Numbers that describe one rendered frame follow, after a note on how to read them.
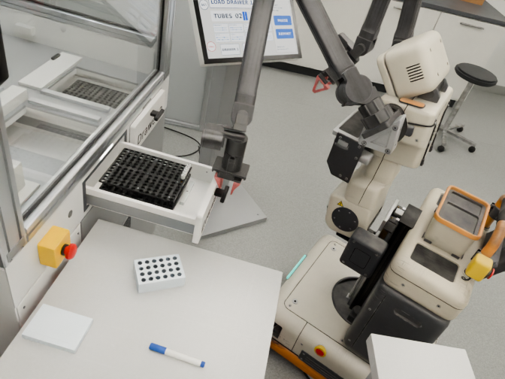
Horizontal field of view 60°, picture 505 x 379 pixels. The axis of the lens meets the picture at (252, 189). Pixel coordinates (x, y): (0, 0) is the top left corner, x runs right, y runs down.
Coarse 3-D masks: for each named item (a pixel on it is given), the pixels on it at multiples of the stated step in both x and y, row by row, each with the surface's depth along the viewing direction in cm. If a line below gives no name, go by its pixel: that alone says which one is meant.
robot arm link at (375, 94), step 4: (344, 80) 121; (340, 84) 123; (340, 88) 122; (340, 92) 122; (372, 92) 120; (376, 92) 120; (340, 96) 123; (344, 96) 120; (372, 96) 120; (376, 96) 120; (344, 100) 122; (348, 100) 119; (368, 100) 120; (372, 100) 120; (344, 104) 124; (348, 104) 119; (352, 104) 119; (356, 104) 121; (360, 104) 121; (364, 104) 121
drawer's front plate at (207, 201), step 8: (216, 184) 129; (208, 192) 125; (208, 200) 122; (200, 208) 119; (208, 208) 125; (200, 216) 117; (208, 216) 131; (200, 224) 118; (200, 232) 121; (192, 240) 123
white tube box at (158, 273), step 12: (144, 264) 117; (156, 264) 118; (168, 264) 120; (180, 264) 120; (144, 276) 114; (156, 276) 115; (168, 276) 116; (180, 276) 117; (144, 288) 114; (156, 288) 115; (168, 288) 117
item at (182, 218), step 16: (128, 144) 139; (112, 160) 139; (160, 160) 141; (176, 160) 139; (96, 176) 130; (192, 176) 142; (208, 176) 141; (96, 192) 121; (192, 192) 137; (112, 208) 123; (128, 208) 122; (144, 208) 121; (160, 208) 121; (176, 208) 130; (192, 208) 132; (160, 224) 124; (176, 224) 122; (192, 224) 121
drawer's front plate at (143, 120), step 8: (160, 96) 160; (152, 104) 154; (160, 104) 163; (144, 112) 149; (136, 120) 144; (144, 120) 149; (152, 120) 158; (136, 128) 143; (144, 128) 152; (152, 128) 161; (136, 136) 145; (144, 136) 154; (136, 144) 148
